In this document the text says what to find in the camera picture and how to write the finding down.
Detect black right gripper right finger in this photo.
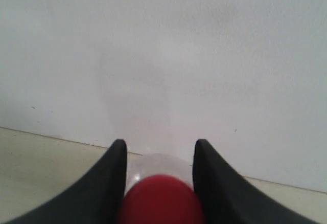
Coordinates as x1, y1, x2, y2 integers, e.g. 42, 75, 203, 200
193, 139, 324, 223

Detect clear plastic water bottle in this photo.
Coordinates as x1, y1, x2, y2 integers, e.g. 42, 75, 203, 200
117, 153, 205, 224

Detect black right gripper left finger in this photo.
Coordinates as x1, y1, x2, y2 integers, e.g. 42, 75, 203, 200
8, 139, 127, 224

